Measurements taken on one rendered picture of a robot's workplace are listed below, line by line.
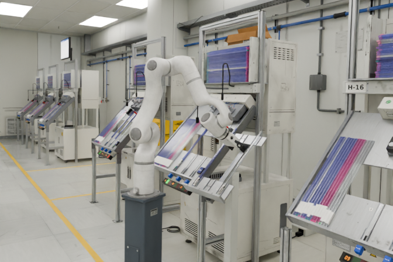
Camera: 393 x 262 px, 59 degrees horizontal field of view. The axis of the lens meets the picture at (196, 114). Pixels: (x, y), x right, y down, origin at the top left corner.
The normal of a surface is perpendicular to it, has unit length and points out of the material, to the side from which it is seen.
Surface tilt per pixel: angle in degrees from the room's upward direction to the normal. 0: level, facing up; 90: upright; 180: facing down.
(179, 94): 90
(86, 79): 90
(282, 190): 90
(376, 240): 44
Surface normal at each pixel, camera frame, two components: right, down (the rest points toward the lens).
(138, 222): -0.58, 0.04
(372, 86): -0.82, 0.02
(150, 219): 0.81, 0.05
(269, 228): 0.57, 0.06
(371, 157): -0.56, -0.70
